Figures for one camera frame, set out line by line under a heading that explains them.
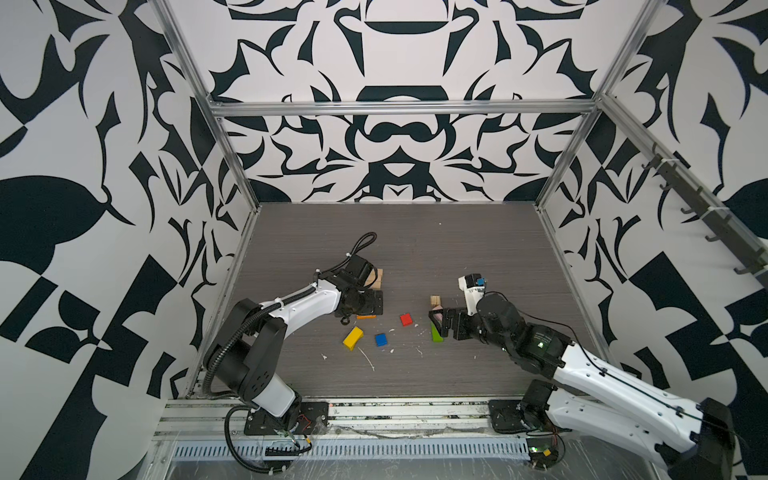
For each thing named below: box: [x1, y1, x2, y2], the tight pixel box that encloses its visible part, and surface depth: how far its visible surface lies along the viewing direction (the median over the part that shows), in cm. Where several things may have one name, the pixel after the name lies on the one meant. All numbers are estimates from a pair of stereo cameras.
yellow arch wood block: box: [342, 326, 364, 351], surface depth 87 cm
